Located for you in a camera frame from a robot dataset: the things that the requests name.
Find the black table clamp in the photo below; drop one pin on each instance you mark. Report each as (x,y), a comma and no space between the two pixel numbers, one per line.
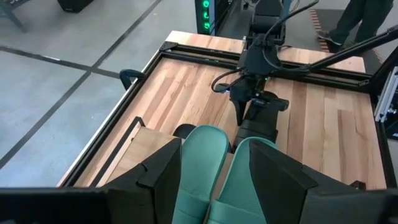
(132,74)

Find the grey metal stand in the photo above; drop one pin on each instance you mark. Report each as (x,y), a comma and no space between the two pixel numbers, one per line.
(385,102)

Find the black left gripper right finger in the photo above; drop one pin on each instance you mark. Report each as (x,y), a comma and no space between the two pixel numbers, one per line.
(280,193)

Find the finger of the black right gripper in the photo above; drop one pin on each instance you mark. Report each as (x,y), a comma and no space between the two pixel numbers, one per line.
(240,112)

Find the black rubber slide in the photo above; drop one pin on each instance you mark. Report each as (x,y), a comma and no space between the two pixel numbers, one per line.
(261,127)
(185,130)

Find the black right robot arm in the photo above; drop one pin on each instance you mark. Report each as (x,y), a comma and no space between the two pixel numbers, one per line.
(259,59)

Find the green rubber slide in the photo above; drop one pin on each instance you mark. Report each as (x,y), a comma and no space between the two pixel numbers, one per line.
(239,186)
(202,161)

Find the wooden shelf with black frame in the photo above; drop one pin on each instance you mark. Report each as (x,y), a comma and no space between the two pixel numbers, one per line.
(146,152)

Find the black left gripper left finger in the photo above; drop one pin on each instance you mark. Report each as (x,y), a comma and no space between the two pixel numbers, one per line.
(155,186)

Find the black floor box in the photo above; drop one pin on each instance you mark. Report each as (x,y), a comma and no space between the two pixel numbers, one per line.
(74,4)

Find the person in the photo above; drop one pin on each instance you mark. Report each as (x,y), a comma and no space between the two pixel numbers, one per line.
(351,18)

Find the black computer tower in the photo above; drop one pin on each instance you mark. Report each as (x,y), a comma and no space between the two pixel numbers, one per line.
(205,15)

